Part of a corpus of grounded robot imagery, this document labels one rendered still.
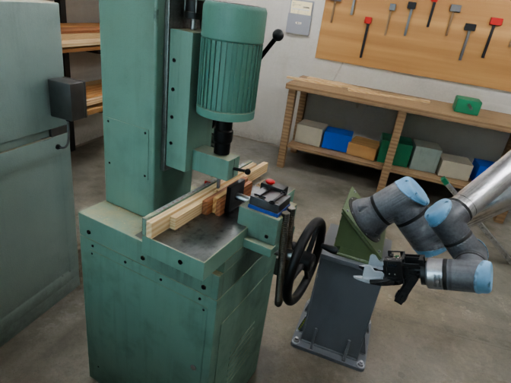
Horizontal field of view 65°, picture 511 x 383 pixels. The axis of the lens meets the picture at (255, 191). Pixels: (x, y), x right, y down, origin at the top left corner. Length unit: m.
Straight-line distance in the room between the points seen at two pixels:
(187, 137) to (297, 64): 3.38
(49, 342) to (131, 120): 1.21
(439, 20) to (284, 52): 1.52
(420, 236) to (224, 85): 1.06
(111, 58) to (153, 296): 0.76
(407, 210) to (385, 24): 2.86
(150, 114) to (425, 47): 3.45
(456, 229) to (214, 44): 0.88
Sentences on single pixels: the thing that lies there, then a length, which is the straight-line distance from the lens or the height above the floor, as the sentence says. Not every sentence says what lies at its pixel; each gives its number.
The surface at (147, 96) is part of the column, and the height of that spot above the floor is 1.22.
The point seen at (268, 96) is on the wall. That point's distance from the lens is 4.70.
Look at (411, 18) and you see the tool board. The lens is 4.38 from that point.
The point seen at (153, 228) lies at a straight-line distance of 1.13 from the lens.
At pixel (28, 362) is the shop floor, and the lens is 2.12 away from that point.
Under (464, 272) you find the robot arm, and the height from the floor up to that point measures 0.92.
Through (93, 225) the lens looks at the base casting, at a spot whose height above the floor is 0.77.
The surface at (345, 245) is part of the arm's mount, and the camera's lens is 1.82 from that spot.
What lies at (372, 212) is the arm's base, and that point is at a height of 0.77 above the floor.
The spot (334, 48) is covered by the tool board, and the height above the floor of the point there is 1.17.
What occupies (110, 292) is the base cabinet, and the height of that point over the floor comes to 0.53.
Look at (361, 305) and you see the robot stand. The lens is 1.96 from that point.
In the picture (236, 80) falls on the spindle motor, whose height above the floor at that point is 1.32.
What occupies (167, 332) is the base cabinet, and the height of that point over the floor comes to 0.49.
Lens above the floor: 1.52
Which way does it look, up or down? 25 degrees down
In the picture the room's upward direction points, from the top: 8 degrees clockwise
